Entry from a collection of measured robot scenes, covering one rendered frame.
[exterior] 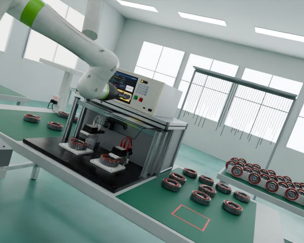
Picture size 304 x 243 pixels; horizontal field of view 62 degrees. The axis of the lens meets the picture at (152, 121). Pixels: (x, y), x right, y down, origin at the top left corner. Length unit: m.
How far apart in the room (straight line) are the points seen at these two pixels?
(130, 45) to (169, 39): 1.42
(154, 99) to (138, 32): 7.71
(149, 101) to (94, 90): 0.46
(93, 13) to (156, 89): 1.48
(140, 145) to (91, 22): 1.48
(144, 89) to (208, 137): 6.35
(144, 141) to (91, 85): 0.66
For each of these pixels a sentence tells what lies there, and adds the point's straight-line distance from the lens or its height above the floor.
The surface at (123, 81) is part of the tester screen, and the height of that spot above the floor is 1.25.
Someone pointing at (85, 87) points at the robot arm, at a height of 1.18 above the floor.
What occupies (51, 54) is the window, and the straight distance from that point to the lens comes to 7.36.
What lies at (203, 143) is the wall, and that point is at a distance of 7.82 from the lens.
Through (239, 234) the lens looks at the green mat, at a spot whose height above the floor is 0.75.
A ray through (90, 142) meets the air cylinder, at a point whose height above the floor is 0.81.
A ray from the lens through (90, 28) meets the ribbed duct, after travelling 2.67.
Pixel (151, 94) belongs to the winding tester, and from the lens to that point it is 1.50.
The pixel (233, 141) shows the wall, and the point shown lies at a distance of 7.68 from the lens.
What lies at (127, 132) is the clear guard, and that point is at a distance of 1.25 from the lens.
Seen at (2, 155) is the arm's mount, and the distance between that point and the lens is 1.23.
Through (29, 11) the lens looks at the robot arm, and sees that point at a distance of 1.11.
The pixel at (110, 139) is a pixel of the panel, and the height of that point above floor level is 0.85.
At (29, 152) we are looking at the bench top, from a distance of 1.50.
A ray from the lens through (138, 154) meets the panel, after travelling 1.67.
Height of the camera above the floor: 1.26
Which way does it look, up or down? 7 degrees down
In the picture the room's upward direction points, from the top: 19 degrees clockwise
